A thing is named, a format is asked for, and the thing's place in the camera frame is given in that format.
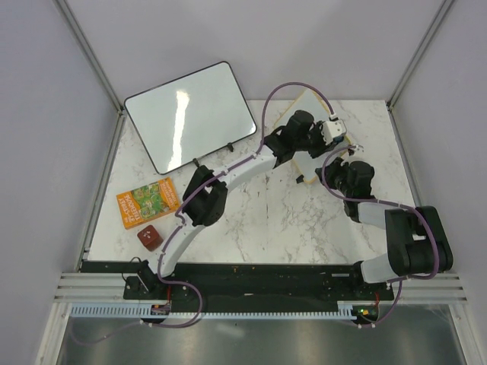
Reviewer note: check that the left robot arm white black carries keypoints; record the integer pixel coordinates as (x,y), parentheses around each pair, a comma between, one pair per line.
(207,192)

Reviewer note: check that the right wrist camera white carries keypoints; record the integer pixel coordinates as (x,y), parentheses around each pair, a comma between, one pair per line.
(355,149)

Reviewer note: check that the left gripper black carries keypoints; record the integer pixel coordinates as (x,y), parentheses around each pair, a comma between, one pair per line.
(323,147)

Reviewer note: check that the white slotted cable duct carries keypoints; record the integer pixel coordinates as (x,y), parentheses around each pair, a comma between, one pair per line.
(152,311)

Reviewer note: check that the orange book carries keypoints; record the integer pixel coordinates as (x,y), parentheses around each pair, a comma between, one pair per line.
(147,203)

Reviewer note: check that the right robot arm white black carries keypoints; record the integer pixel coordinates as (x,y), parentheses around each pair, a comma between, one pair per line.
(417,246)

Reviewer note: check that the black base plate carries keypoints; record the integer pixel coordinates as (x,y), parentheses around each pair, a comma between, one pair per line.
(322,282)

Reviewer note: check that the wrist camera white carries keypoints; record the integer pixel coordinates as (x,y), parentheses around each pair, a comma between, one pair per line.
(355,149)
(333,128)

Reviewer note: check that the aluminium frame rail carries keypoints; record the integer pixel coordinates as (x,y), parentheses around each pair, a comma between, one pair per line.
(89,288)

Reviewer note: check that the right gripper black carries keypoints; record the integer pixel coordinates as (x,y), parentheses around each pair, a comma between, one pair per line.
(335,166)

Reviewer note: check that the yellow framed whiteboard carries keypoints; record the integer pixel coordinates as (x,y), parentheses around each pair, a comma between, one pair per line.
(308,163)

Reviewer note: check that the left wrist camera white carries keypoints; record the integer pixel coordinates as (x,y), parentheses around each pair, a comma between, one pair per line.
(333,128)

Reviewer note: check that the brown red cube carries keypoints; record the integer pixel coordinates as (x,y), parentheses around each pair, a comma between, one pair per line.
(150,238)

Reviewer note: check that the black framed whiteboard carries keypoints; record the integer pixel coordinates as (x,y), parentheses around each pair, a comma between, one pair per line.
(191,116)

